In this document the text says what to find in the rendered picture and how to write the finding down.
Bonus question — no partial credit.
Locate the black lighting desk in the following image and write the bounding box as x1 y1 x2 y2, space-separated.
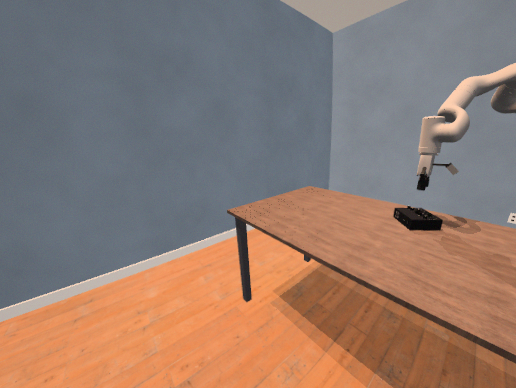
393 206 443 230

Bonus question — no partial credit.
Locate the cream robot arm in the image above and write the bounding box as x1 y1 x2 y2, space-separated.
418 63 516 154

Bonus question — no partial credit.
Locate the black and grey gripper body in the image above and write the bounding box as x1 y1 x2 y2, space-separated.
417 153 438 177

